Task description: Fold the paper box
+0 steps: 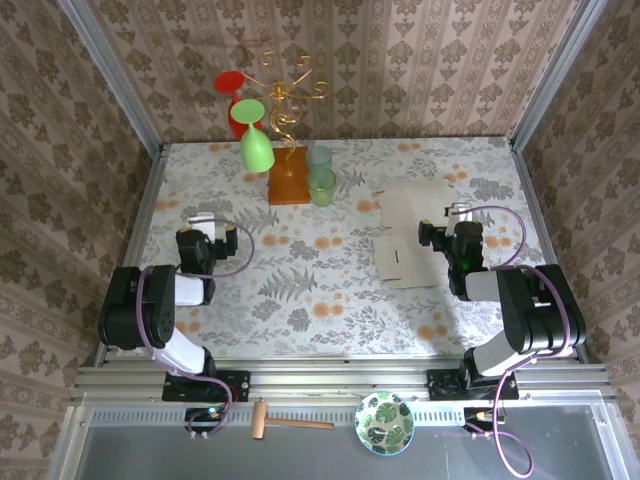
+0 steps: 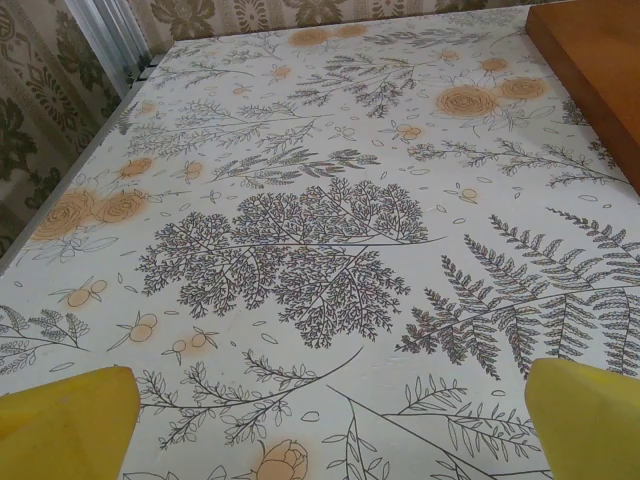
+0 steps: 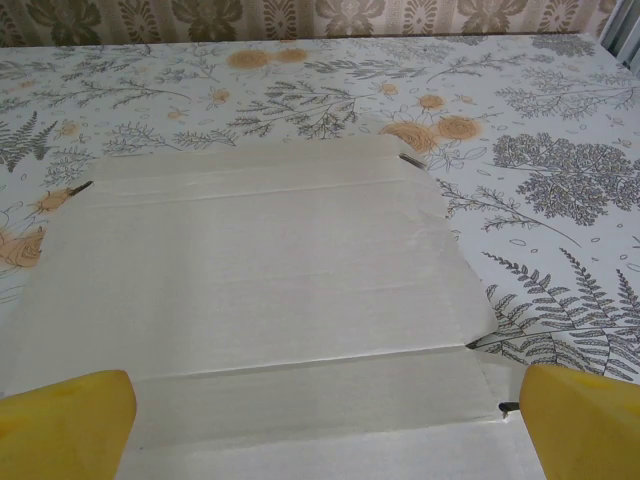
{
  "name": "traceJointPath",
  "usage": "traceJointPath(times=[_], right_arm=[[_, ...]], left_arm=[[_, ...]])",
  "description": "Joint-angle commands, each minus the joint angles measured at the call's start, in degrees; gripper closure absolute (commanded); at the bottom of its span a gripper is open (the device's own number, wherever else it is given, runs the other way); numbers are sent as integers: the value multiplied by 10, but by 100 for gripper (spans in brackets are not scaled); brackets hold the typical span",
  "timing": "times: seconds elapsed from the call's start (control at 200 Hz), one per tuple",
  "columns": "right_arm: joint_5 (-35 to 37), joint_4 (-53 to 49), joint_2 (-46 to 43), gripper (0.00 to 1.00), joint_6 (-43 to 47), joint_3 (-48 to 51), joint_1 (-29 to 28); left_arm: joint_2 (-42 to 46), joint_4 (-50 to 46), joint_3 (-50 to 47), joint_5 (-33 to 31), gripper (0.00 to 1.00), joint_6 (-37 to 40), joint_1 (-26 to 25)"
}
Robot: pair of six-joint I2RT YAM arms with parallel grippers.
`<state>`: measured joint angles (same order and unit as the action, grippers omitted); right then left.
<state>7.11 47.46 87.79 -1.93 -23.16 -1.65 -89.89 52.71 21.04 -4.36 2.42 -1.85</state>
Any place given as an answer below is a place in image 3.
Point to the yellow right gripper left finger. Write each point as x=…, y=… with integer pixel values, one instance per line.
x=65, y=430

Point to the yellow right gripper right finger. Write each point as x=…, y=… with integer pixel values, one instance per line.
x=585, y=430

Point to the white cloth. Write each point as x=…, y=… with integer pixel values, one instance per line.
x=260, y=270

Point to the floral patterned table cover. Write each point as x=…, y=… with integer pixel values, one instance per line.
x=550, y=200

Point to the aluminium frame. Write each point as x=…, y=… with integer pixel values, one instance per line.
x=622, y=30

